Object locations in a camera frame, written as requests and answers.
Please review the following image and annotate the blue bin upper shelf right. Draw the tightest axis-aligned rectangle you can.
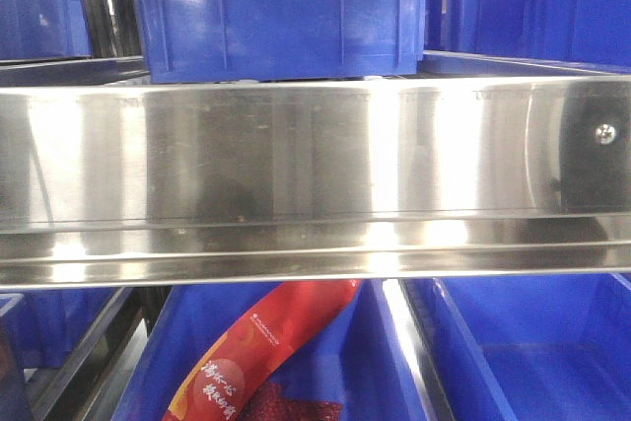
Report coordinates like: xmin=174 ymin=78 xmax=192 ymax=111
xmin=425 ymin=0 xmax=630 ymax=67

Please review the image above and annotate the blue bin shelf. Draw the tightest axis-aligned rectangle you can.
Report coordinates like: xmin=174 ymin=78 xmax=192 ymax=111
xmin=425 ymin=0 xmax=630 ymax=67
xmin=1 ymin=0 xmax=92 ymax=60

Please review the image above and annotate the blue bin upper shelf left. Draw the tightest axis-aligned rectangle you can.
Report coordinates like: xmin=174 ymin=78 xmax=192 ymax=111
xmin=1 ymin=0 xmax=92 ymax=60

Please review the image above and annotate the blue bin with snack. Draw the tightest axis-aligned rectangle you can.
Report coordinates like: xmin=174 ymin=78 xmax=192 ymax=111
xmin=112 ymin=280 xmax=428 ymax=420

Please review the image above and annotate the red snack package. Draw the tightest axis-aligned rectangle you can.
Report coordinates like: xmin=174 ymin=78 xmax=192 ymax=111
xmin=163 ymin=279 xmax=360 ymax=420

